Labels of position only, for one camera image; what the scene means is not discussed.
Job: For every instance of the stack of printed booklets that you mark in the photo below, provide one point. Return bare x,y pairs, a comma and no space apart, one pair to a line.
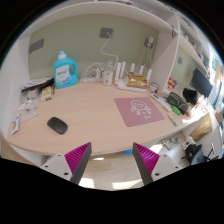
36,83

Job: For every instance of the gold foil bag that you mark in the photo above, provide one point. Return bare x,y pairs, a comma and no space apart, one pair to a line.
136,80

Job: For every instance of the white shelf unit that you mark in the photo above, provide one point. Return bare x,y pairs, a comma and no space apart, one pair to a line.
110,10

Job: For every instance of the small jar with silver lid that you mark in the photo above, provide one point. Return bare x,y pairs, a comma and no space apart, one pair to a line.
153,87

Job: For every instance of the black monitor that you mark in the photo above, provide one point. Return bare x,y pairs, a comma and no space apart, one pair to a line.
200,82

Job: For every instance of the small yellow box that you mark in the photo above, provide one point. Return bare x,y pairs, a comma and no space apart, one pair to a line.
46,94

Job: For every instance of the white wall charger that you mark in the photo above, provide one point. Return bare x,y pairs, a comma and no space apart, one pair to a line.
150,40

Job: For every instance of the black computer mouse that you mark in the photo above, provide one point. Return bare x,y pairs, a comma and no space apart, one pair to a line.
57,125

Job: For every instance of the green flat case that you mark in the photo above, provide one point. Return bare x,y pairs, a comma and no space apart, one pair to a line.
176,110

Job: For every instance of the white remote control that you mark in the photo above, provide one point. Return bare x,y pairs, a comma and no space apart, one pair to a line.
160,101

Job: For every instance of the clear bottle with white label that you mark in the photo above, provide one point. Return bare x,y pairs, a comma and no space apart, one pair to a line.
107,76

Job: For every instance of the grey wall socket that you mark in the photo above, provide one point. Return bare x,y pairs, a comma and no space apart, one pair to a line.
106,32

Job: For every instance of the silver foil packet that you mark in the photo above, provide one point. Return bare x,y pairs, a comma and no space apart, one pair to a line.
30,94

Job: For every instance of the green marker pen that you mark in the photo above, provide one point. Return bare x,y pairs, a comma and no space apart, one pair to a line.
173,119

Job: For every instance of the pink mouse pad with drawing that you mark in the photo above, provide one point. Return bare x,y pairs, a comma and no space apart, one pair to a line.
138,111

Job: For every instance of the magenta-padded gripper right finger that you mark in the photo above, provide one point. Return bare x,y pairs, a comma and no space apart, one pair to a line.
148,158

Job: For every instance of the small grey wall plate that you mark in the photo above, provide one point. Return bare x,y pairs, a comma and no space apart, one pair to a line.
180,60

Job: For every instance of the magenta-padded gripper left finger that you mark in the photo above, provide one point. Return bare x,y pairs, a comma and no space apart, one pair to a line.
76,156

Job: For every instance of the grey blank wall plate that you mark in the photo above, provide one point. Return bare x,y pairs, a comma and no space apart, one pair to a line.
36,45

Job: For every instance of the clear plastic bag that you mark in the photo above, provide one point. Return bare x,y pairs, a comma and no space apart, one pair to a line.
28,110

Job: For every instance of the red and white figurine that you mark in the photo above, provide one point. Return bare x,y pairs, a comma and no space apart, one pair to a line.
172,83

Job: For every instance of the white packet with yellow print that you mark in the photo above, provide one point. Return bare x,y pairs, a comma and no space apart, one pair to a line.
15,124

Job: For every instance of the blue detergent bottle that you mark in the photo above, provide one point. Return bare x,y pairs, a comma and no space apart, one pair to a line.
65,73

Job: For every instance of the white router with antennas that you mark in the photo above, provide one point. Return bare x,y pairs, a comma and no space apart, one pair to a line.
121,83

